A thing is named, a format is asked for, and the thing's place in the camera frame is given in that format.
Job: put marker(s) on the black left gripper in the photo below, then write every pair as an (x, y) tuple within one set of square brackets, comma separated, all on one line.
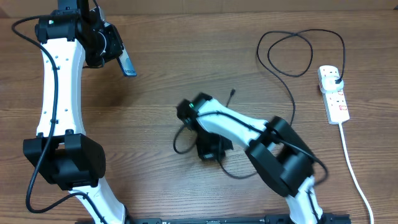
[(112, 33)]

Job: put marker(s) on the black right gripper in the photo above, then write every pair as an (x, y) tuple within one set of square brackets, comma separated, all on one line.
[(208, 153)]

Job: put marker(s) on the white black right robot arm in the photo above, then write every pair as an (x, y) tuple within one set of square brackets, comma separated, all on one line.
[(280, 157)]

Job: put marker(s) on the blue Galaxy smartphone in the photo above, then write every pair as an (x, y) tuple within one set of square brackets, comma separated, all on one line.
[(126, 64)]

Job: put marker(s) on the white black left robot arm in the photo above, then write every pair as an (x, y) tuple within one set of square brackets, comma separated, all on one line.
[(72, 38)]

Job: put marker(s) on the white power strip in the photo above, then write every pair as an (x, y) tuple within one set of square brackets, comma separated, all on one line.
[(335, 103)]

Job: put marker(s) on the white charger plug adapter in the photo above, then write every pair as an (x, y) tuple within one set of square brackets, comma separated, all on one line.
[(330, 85)]

